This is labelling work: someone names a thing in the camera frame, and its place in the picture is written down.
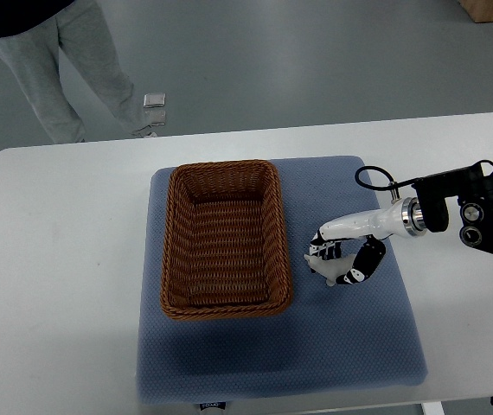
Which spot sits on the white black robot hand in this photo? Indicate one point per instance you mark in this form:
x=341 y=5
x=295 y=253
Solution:
x=371 y=227

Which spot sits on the white bear figurine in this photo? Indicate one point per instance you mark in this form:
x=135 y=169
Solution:
x=334 y=270

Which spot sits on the upper metal floor plate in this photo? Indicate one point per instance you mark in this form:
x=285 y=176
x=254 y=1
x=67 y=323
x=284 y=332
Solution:
x=154 y=100

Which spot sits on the lower metal floor plate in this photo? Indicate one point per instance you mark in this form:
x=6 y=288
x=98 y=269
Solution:
x=156 y=117

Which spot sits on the person in grey sweatpants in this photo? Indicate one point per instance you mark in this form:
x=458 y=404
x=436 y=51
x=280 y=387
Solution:
x=33 y=36

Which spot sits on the blue foam mat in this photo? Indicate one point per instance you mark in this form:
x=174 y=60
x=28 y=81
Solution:
x=342 y=337

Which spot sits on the brown wicker basket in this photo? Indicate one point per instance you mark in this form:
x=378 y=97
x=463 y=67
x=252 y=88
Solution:
x=225 y=249

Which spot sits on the metal floor plate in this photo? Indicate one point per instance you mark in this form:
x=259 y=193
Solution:
x=156 y=117
x=154 y=100

